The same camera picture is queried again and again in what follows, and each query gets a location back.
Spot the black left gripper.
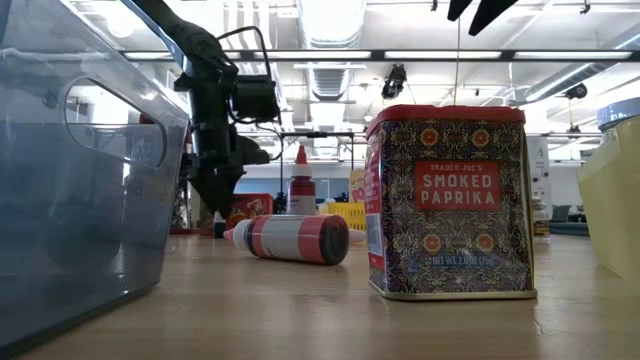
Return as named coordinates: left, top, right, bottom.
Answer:
left=180, top=92, right=272, bottom=220

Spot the red printed carton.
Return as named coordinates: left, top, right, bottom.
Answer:
left=225, top=193, right=275, bottom=231

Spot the glass jar with white lid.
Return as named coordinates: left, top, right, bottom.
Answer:
left=596, top=96, right=640, bottom=132

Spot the red smoked paprika tin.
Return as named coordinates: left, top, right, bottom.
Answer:
left=364, top=103, right=539, bottom=302

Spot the yellow translucent plastic bin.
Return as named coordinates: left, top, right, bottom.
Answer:
left=576, top=113, right=640, bottom=285

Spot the red bottle with conical cap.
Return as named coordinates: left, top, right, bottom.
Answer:
left=286, top=144, right=318, bottom=217

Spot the red bottle with white label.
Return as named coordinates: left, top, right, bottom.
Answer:
left=222, top=214, right=351, bottom=267

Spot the black overhead light bar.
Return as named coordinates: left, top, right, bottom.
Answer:
left=119, top=48, right=640, bottom=63

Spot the black ceiling spotlight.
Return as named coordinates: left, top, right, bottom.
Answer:
left=380, top=63, right=408, bottom=101
left=563, top=82, right=590, bottom=101

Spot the yellow mesh basket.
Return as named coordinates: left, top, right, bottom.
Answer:
left=317, top=201, right=368, bottom=232

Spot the grey translucent plastic bin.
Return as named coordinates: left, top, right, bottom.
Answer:
left=0, top=0, right=190, bottom=357

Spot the dark blue sofa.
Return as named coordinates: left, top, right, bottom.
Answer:
left=548, top=203, right=590, bottom=238

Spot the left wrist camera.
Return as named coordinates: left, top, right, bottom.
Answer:
left=231, top=74, right=281, bottom=125

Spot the black gantry frame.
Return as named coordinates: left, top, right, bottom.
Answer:
left=278, top=130, right=357, bottom=211

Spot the silver ceiling duct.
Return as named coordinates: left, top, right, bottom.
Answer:
left=297, top=0, right=369, bottom=102

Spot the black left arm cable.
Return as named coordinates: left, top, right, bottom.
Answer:
left=215, top=24, right=285, bottom=162

